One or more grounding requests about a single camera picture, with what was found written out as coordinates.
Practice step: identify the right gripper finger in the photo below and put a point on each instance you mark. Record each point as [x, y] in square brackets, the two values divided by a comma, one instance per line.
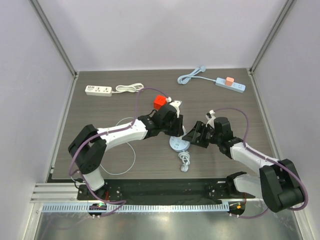
[192, 136]
[200, 127]

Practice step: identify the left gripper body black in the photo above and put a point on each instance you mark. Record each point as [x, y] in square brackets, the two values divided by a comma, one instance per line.
[168, 128]

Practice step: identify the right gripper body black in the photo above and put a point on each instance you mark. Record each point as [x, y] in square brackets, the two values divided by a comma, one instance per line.
[205, 134]

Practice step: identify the round blue power socket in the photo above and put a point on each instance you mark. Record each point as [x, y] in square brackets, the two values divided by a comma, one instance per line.
[178, 144]

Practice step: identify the red cube socket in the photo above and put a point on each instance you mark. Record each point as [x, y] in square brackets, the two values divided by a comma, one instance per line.
[159, 102]

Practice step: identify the blue long power strip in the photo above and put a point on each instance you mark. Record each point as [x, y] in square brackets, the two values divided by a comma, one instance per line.
[237, 87]

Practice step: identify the pink charger plug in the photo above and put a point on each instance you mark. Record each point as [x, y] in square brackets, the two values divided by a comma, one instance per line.
[229, 81]

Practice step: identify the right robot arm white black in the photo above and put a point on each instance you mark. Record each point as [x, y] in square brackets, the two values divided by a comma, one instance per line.
[262, 170]

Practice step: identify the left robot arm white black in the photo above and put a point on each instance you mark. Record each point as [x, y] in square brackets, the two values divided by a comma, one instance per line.
[89, 146]

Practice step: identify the white power strip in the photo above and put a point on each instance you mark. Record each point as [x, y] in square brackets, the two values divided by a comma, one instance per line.
[94, 90]

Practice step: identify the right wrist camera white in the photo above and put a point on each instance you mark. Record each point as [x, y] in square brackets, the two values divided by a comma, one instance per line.
[210, 116]

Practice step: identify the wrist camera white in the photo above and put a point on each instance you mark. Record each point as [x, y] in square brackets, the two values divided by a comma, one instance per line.
[175, 103]
[210, 116]

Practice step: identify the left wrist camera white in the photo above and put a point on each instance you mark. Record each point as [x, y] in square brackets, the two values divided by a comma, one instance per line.
[175, 103]

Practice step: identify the white slotted cable duct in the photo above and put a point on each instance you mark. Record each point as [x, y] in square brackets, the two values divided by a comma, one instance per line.
[101, 208]

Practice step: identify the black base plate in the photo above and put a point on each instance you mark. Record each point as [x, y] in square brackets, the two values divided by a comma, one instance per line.
[169, 192]

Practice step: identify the aluminium frame rail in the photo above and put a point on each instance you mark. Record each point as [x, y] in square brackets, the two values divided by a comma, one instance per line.
[77, 191]

